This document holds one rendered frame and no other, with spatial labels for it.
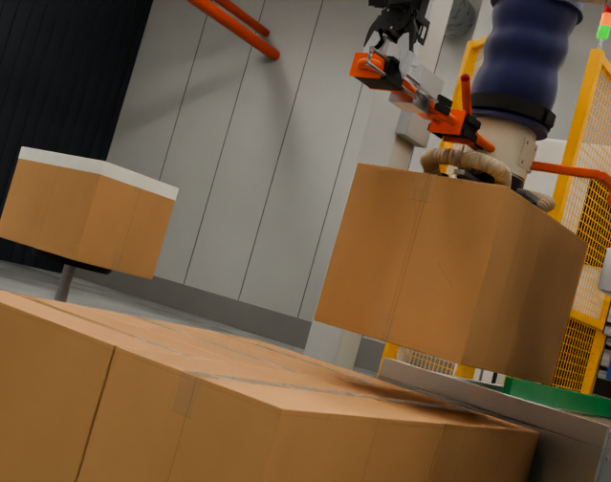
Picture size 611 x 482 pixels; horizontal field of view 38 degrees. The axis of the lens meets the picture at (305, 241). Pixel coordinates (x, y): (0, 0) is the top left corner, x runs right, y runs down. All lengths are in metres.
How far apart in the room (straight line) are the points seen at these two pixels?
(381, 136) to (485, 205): 1.80
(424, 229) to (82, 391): 0.84
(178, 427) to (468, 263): 0.77
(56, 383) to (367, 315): 0.73
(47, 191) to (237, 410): 2.44
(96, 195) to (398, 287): 1.77
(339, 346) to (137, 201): 1.01
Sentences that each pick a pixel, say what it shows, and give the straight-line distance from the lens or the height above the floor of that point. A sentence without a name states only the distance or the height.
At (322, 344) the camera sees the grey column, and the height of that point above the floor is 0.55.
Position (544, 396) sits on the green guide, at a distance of 3.73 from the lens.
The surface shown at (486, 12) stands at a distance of 6.35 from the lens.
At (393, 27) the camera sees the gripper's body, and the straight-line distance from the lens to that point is 1.86.
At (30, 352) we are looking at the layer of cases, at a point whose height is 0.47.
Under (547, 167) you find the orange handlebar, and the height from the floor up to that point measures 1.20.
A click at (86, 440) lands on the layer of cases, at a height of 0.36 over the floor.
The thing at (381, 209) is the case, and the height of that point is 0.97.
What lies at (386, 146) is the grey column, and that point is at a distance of 3.73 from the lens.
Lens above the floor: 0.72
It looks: 3 degrees up
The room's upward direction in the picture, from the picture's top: 16 degrees clockwise
